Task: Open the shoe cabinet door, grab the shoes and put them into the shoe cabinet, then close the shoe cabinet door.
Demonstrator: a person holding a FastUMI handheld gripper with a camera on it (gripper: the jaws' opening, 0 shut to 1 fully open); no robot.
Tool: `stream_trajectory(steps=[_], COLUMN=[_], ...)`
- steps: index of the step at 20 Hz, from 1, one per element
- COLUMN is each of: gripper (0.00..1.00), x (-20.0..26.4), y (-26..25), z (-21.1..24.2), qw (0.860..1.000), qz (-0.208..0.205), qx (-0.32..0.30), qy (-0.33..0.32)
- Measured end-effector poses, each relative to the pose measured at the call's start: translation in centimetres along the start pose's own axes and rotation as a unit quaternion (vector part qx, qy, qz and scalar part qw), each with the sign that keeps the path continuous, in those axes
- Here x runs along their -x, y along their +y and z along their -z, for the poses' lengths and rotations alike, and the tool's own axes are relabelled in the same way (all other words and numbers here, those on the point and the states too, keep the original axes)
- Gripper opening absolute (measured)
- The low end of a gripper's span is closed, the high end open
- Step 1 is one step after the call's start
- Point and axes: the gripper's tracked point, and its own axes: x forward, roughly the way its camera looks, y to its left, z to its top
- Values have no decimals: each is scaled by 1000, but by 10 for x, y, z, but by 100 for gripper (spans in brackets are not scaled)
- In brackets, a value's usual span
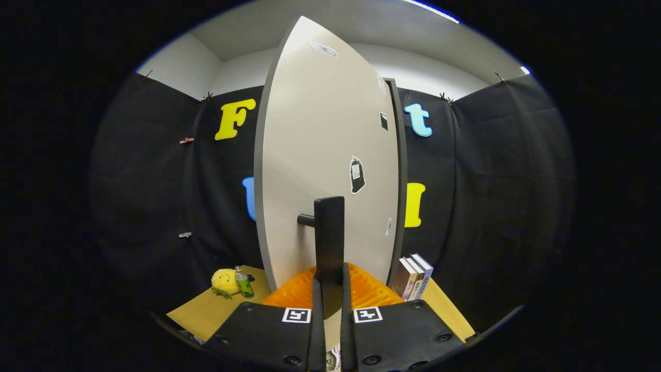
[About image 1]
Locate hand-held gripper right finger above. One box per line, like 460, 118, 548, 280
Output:
340, 262, 468, 372

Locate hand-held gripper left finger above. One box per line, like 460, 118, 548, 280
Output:
204, 266, 327, 372

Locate black door handle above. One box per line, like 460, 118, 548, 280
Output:
297, 196, 345, 319

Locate grey shoe cabinet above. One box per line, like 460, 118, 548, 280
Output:
385, 77, 409, 286

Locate white spine book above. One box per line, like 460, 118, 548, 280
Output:
408, 256, 427, 301

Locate green drink bottle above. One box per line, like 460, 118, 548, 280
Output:
234, 266, 255, 299

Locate lilac spine book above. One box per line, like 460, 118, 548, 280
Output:
412, 253, 434, 300

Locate yellow pineapple plush toy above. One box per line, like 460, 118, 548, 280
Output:
211, 269, 241, 299

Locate black backdrop cloth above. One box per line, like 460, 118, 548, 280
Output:
88, 72, 576, 334

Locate long ceiling light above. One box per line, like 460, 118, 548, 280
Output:
403, 0, 460, 24

